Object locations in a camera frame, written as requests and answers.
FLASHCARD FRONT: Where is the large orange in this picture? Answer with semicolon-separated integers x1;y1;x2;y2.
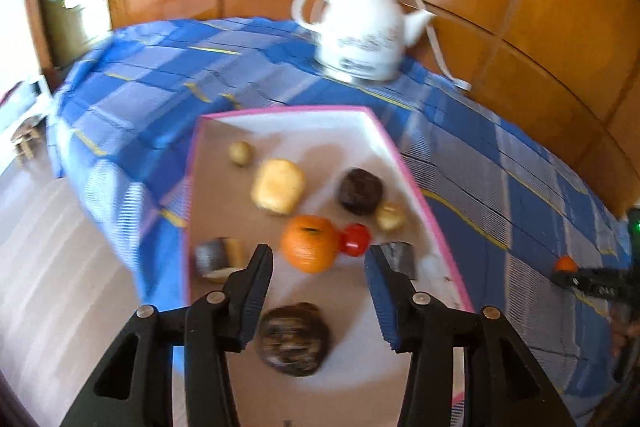
280;215;340;274

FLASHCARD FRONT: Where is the blue plaid tablecloth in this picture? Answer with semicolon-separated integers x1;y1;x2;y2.
47;17;631;425

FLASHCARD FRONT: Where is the red tomato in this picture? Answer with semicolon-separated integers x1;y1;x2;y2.
340;223;371;257

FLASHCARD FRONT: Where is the white kettle power cable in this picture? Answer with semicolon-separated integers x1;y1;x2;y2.
311;0;472;92

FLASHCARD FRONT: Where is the dark-skinned cut fruit piece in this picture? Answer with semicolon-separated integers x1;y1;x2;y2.
193;237;247;283

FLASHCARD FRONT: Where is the small orange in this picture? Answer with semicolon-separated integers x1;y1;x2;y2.
553;256;579;273

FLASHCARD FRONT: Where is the dark round fruit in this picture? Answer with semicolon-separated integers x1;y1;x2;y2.
336;168;384;216

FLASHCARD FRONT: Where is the small wooden stool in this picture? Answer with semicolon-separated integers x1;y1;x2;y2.
11;121;42;166

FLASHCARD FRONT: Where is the white ceramic electric kettle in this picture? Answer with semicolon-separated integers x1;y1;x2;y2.
291;0;434;82

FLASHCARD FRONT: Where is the yellow peeled fruit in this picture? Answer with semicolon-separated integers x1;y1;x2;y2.
250;158;306;216

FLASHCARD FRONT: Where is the small yellow-brown fruit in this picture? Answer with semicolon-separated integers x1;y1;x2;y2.
228;141;255;168

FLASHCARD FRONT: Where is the pink-rimmed white tray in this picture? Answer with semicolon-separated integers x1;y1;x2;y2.
184;106;471;426

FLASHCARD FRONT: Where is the dark dried fruit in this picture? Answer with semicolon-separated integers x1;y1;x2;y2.
255;303;333;377

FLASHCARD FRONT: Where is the small yellow fruit piece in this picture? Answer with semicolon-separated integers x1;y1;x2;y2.
375;202;406;233

